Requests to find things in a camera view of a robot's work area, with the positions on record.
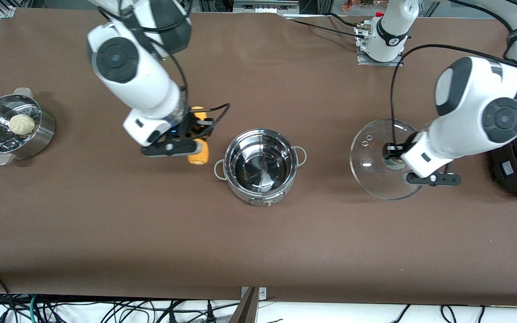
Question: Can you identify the glass pot lid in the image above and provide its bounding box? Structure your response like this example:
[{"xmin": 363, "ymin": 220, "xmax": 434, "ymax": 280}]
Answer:
[{"xmin": 350, "ymin": 119, "xmax": 426, "ymax": 201}]

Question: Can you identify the yellow corn cob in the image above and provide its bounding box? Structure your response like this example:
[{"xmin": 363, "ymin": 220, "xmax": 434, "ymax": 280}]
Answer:
[{"xmin": 187, "ymin": 106, "xmax": 210, "ymax": 166}]

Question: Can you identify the steel steamer pot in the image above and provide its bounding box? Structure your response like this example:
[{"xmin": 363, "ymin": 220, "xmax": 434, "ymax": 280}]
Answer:
[{"xmin": 0, "ymin": 87, "xmax": 57, "ymax": 166}]

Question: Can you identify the grey device box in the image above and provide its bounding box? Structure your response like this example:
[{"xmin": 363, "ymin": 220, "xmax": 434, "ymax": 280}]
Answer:
[{"xmin": 233, "ymin": 0, "xmax": 300, "ymax": 14}]

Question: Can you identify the brown table cover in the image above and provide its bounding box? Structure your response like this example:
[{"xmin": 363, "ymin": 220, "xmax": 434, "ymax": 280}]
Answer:
[{"xmin": 0, "ymin": 8, "xmax": 517, "ymax": 306}]

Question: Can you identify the white steamed bun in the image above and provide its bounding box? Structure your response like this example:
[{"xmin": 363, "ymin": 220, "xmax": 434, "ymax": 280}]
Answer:
[{"xmin": 9, "ymin": 113, "xmax": 35, "ymax": 135}]

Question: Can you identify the dark slanted pole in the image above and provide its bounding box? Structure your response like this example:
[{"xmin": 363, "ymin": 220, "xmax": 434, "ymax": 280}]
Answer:
[{"xmin": 229, "ymin": 287, "xmax": 259, "ymax": 323}]

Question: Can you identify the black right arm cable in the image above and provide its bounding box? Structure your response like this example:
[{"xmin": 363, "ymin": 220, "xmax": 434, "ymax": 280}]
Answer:
[{"xmin": 162, "ymin": 45, "xmax": 231, "ymax": 137}]

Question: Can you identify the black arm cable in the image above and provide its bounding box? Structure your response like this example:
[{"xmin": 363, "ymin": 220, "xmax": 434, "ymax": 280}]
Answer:
[
  {"xmin": 162, "ymin": 45, "xmax": 231, "ymax": 137},
  {"xmin": 390, "ymin": 44, "xmax": 517, "ymax": 151}
]

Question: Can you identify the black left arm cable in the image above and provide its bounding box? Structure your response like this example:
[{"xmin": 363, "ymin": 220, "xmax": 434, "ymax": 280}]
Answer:
[{"xmin": 390, "ymin": 44, "xmax": 517, "ymax": 151}]

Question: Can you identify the steel pot with handles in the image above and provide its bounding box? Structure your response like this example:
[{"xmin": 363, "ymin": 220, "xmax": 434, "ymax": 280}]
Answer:
[{"xmin": 214, "ymin": 129, "xmax": 307, "ymax": 207}]

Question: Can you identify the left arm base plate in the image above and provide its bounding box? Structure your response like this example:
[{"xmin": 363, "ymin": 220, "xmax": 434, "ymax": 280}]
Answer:
[{"xmin": 355, "ymin": 22, "xmax": 405, "ymax": 67}]

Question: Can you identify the black table cable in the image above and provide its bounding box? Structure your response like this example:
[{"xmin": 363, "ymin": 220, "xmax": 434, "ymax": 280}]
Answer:
[
  {"xmin": 328, "ymin": 13, "xmax": 362, "ymax": 30},
  {"xmin": 285, "ymin": 18, "xmax": 366, "ymax": 39}
]

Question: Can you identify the silver table edge bracket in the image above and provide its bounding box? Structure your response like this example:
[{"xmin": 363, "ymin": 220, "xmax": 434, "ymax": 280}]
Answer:
[{"xmin": 241, "ymin": 286, "xmax": 267, "ymax": 300}]

